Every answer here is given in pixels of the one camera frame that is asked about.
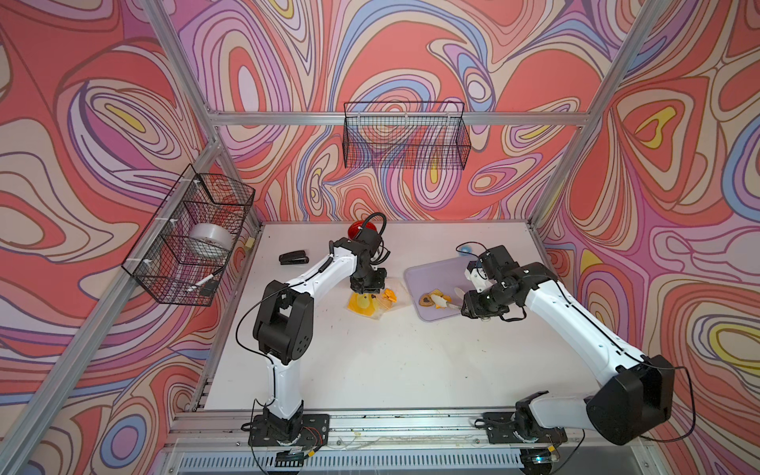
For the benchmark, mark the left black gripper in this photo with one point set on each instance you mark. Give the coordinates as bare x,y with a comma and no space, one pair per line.
376,287

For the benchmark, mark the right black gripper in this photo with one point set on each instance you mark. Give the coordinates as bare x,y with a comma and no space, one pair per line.
471,299

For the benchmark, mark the clear bag with yellow lion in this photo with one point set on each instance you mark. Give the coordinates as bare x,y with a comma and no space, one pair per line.
375,306

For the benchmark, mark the steel tongs with silicone tips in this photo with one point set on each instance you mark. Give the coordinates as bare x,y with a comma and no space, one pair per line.
454,302

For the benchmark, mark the yellow waffle cookie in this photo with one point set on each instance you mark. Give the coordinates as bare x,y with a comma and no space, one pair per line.
438,295

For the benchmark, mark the heart shaped chocolate cookie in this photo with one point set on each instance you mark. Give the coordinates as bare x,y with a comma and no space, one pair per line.
427,301

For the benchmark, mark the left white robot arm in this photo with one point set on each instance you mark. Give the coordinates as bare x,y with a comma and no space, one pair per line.
284,325

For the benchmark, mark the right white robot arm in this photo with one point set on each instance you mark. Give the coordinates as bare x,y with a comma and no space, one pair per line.
635,391

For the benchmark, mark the red cylindrical cup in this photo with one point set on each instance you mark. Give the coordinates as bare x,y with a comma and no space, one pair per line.
356,227

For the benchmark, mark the lilac plastic tray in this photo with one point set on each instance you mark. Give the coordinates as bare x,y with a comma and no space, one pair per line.
437,289

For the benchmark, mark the white marker in basket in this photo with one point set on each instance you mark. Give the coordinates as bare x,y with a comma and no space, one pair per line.
199,284

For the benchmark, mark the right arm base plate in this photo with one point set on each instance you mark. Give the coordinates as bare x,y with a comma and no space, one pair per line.
510,427

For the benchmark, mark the black wire basket at back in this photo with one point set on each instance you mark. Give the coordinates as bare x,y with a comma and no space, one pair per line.
405,135

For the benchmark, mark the black wire basket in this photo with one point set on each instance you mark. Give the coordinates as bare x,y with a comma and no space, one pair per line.
182,256
405,135

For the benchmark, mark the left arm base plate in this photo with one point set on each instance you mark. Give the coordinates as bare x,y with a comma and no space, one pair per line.
284,446

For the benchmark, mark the black wire basket on left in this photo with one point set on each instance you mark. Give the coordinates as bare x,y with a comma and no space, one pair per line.
182,256

